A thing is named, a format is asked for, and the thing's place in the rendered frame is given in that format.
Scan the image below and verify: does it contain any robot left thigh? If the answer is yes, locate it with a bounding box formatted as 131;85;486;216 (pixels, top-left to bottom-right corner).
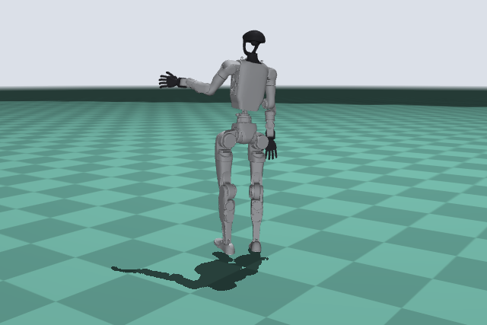
215;129;237;200

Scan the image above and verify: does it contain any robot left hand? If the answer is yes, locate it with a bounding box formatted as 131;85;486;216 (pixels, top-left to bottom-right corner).
159;72;187;88

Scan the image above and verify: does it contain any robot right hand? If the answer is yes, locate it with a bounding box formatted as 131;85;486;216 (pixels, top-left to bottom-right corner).
263;130;277;160

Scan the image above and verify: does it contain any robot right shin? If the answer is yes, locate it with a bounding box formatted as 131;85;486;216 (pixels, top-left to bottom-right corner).
250;185;263;242

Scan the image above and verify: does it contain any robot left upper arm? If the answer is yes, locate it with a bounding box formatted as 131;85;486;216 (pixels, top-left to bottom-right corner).
203;60;240;96

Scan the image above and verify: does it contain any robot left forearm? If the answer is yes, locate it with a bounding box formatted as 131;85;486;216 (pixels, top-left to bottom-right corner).
180;78;210;93

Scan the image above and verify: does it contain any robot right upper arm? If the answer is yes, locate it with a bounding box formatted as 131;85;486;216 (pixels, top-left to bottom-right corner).
262;67;277;109

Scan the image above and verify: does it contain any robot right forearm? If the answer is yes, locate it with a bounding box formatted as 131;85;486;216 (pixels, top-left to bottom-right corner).
265;106;276;137

